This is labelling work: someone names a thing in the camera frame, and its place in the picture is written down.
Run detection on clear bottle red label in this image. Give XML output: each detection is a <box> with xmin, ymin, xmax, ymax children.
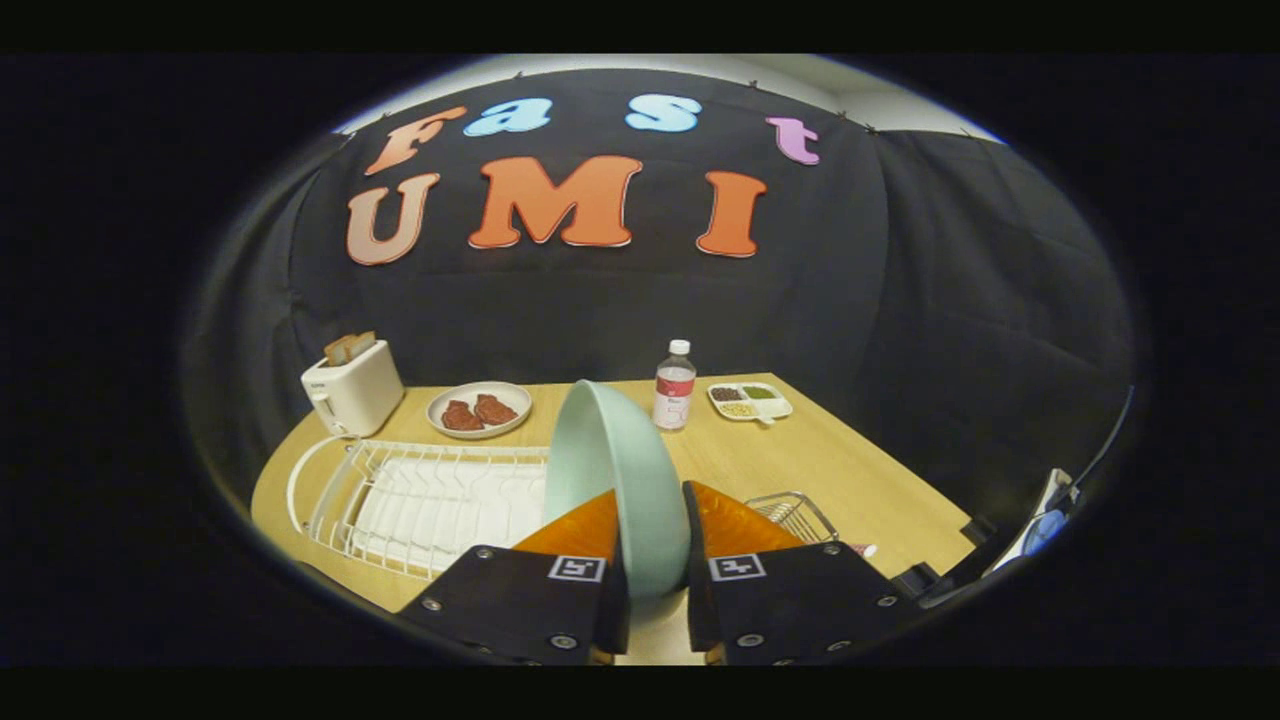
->
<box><xmin>653</xmin><ymin>339</ymin><xmax>697</xmax><ymax>432</ymax></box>

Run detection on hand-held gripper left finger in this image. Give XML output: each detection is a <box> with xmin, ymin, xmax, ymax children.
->
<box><xmin>398</xmin><ymin>488</ymin><xmax>631</xmax><ymax>666</ymax></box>

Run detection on white divided snack tray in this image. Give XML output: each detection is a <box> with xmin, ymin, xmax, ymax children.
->
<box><xmin>707</xmin><ymin>382</ymin><xmax>794</xmax><ymax>423</ymax></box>

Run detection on black cable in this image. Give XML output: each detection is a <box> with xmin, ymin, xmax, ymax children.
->
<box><xmin>1075</xmin><ymin>385</ymin><xmax>1136</xmax><ymax>491</ymax></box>

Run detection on white toaster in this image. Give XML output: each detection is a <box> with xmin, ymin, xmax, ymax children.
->
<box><xmin>300</xmin><ymin>340</ymin><xmax>406</xmax><ymax>438</ymax></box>

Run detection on black backdrop cloth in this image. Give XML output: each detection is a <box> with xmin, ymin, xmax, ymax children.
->
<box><xmin>185</xmin><ymin>68</ymin><xmax>1136</xmax><ymax>531</ymax></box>

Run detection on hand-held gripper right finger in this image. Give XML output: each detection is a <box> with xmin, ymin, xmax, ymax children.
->
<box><xmin>683</xmin><ymin>480</ymin><xmax>926</xmax><ymax>666</ymax></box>

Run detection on white and blue device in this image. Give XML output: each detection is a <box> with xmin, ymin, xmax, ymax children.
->
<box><xmin>985</xmin><ymin>468</ymin><xmax>1081</xmax><ymax>579</ymax></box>

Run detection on mint green plate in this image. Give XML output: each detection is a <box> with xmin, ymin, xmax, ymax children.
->
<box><xmin>543</xmin><ymin>379</ymin><xmax>692</xmax><ymax>599</ymax></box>

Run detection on white wire dish rack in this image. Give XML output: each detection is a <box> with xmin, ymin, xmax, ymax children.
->
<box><xmin>287</xmin><ymin>435</ymin><xmax>551</xmax><ymax>581</ymax></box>

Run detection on brown toast slices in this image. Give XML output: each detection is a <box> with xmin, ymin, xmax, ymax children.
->
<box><xmin>323</xmin><ymin>331</ymin><xmax>377</xmax><ymax>366</ymax></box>

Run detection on metal wire basket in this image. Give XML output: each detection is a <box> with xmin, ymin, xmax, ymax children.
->
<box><xmin>745</xmin><ymin>491</ymin><xmax>841</xmax><ymax>544</ymax></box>

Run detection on beige plate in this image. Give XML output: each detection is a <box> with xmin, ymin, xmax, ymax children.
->
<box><xmin>427</xmin><ymin>381</ymin><xmax>533</xmax><ymax>441</ymax></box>

